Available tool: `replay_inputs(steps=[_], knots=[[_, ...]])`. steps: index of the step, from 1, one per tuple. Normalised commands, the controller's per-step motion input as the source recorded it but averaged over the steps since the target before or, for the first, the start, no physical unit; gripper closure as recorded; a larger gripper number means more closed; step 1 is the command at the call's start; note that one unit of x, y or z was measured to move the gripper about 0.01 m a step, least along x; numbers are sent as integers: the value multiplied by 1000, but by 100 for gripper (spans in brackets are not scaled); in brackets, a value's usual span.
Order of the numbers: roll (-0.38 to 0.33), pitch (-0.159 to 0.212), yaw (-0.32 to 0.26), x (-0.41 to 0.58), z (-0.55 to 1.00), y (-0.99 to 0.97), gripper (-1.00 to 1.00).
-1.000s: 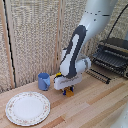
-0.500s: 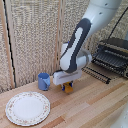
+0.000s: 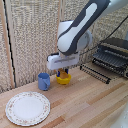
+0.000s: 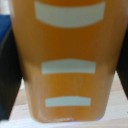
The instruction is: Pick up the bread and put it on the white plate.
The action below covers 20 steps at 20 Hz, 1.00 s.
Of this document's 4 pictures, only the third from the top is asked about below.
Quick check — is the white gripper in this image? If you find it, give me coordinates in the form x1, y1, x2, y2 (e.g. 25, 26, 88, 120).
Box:
46, 51, 81, 78

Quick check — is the black dish rack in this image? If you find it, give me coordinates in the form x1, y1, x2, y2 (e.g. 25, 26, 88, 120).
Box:
91, 37, 128, 80

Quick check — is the yellow bowl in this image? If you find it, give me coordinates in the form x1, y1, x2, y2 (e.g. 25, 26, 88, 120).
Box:
55, 73, 72, 86

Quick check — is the blue mug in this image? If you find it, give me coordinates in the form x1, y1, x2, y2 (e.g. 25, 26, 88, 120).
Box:
37, 72, 51, 92

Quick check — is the black oven rack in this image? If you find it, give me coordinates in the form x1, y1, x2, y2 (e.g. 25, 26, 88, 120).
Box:
79, 63, 112, 85

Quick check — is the white floral plate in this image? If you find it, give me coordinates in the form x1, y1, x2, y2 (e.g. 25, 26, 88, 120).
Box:
4, 91, 52, 127

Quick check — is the black cable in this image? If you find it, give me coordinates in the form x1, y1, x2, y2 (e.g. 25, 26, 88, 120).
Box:
79, 23, 128, 56

